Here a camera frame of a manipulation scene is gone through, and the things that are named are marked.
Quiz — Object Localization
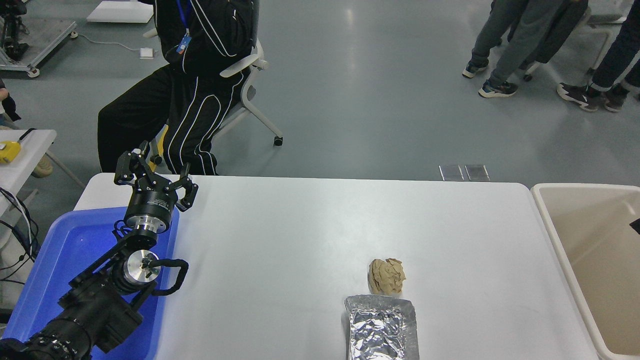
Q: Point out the large pale plastic bin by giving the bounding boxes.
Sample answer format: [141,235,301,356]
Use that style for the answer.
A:
[531,183,640,360]

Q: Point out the black machine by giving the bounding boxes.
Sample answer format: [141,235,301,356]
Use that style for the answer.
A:
[0,0,28,62]

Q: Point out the white power cable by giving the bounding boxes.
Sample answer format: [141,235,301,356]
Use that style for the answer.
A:
[77,33,146,54]

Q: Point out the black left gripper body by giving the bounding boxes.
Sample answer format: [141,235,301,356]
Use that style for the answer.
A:
[124,182,180,226]

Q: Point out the dark hanging jacket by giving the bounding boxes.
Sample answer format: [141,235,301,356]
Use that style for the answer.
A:
[520,0,590,65]

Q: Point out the silver foil tray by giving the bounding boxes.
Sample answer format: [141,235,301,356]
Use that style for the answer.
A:
[344,294,421,360]

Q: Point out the white wheeled office chair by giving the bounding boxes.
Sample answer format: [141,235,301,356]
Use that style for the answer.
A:
[142,0,284,166]
[522,0,628,82]

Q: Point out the white flat panel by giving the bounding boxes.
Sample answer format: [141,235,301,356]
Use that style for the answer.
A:
[86,0,154,24]

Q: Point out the person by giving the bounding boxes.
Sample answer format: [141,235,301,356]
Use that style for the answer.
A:
[0,77,53,178]
[556,0,640,113]
[97,0,256,176]
[462,0,556,99]

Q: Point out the yellow tape measure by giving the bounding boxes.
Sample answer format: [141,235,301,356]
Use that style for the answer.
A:
[0,128,37,164]

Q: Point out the aluminium frame cart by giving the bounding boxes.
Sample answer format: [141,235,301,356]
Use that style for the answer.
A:
[0,0,78,78]

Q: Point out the black cable bundle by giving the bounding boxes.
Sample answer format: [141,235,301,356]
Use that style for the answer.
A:
[0,187,40,286]

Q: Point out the crumpled tan paper ball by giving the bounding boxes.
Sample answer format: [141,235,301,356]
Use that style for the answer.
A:
[368,258,407,296]

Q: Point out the small white side table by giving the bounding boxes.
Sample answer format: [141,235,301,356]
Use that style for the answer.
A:
[0,129,86,216]

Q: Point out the blue plastic tray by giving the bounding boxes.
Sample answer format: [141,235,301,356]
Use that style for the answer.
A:
[2,206,181,360]

